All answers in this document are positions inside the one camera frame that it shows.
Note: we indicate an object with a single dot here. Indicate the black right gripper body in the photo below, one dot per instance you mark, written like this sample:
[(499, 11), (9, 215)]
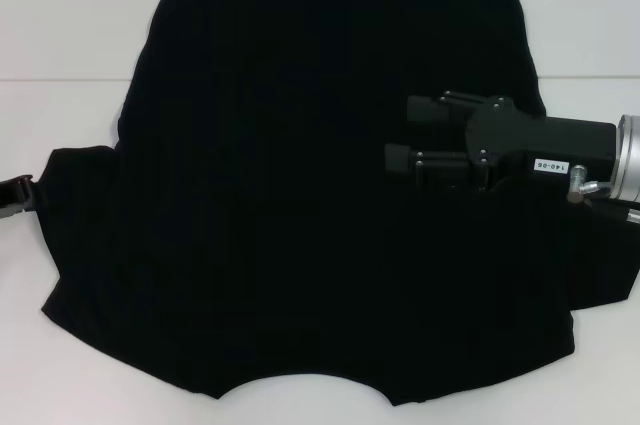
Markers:
[(550, 145)]

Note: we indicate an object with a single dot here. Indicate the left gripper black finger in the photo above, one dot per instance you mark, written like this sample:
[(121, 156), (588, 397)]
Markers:
[(15, 195)]

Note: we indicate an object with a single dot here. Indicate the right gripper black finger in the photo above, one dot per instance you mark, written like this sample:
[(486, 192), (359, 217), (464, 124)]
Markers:
[(425, 109), (400, 159)]

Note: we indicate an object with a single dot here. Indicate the black shirt with FREE print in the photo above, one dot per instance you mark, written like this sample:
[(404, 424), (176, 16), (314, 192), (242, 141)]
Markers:
[(280, 185)]

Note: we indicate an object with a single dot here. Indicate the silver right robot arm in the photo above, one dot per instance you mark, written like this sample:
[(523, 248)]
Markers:
[(629, 160)]

